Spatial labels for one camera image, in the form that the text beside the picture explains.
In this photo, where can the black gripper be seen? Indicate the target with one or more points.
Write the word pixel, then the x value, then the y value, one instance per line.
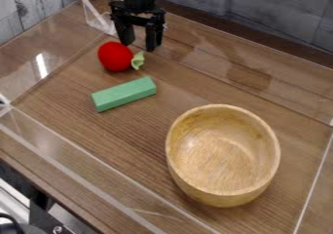
pixel 126 17

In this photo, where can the red plush fruit green stem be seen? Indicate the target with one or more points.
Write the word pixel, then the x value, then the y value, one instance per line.
pixel 117 57

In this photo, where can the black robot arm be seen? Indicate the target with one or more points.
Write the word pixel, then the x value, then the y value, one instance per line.
pixel 140 5

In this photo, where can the green rectangular block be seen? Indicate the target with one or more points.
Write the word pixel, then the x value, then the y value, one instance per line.
pixel 122 94

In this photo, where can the light wooden bowl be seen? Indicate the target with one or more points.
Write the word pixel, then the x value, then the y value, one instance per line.
pixel 222 155

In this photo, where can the clear acrylic tray enclosure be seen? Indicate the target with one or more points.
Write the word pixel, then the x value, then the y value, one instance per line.
pixel 98 161

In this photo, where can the black bracket bottom left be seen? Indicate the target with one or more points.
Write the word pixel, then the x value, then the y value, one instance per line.
pixel 44 221

